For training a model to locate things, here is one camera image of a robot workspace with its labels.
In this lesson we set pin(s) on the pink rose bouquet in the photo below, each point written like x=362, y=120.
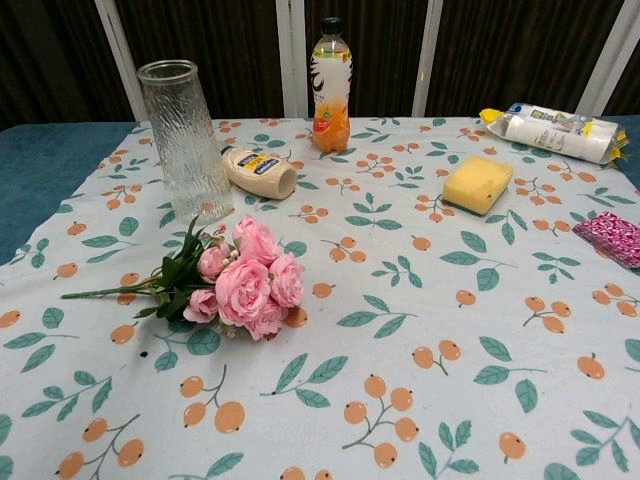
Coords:
x=243, y=287

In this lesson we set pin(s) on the clear textured glass vase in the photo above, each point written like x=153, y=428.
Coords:
x=186, y=150

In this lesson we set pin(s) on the fruit leaf print tablecloth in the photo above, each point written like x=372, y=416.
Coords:
x=350, y=325

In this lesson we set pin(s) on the cream mayonnaise squeeze bottle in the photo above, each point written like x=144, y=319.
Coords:
x=260, y=171

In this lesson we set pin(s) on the orange drink plastic bottle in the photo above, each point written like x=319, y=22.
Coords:
x=330, y=100

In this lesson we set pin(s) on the yellow green kitchen sponge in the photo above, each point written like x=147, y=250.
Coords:
x=478, y=186

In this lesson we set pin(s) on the white yellow plastic package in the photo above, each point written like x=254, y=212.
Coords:
x=555, y=131

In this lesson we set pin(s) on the teal table mat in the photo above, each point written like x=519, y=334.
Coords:
x=47, y=170

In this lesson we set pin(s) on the pink patterned scrub pad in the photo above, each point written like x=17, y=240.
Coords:
x=612, y=237

